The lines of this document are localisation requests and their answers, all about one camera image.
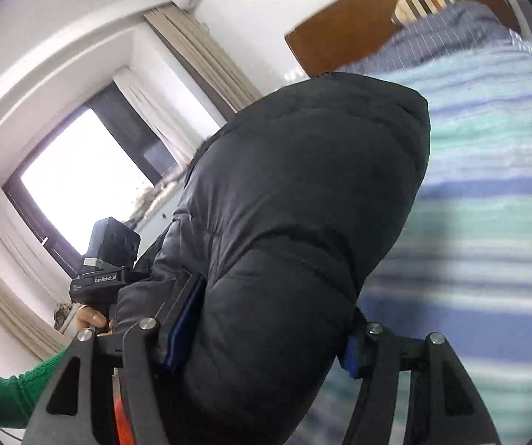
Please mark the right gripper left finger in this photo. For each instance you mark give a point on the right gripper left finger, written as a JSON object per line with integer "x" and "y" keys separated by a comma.
{"x": 77, "y": 405}

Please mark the person left hand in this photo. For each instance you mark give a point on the person left hand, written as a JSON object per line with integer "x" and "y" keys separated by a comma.
{"x": 89, "y": 318}

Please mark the white sheer curtain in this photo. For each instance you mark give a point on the white sheer curtain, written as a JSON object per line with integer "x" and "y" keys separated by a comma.
{"x": 173, "y": 113}

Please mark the white drawer cabinet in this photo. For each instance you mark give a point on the white drawer cabinet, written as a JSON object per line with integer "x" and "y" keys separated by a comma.
{"x": 154, "y": 210}

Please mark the blue checked duvet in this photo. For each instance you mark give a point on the blue checked duvet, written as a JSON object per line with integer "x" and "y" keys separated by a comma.
{"x": 461, "y": 25}

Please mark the wooden headboard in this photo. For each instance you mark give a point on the wooden headboard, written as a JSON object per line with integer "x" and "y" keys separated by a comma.
{"x": 348, "y": 30}

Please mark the striped bed sheet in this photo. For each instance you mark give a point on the striped bed sheet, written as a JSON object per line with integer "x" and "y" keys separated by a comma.
{"x": 463, "y": 264}

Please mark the striped pillow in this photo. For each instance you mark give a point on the striped pillow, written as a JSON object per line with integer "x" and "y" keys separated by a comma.
{"x": 409, "y": 11}

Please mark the black puffer jacket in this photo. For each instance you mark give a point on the black puffer jacket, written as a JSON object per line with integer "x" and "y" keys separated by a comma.
{"x": 285, "y": 212}

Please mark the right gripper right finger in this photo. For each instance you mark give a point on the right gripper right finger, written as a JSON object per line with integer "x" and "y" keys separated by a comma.
{"x": 444, "y": 406}

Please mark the green sleeve forearm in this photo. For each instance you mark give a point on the green sleeve forearm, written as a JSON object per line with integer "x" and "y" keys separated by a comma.
{"x": 19, "y": 394}

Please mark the beige curtain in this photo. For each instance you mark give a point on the beige curtain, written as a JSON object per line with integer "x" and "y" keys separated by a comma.
{"x": 186, "y": 36}

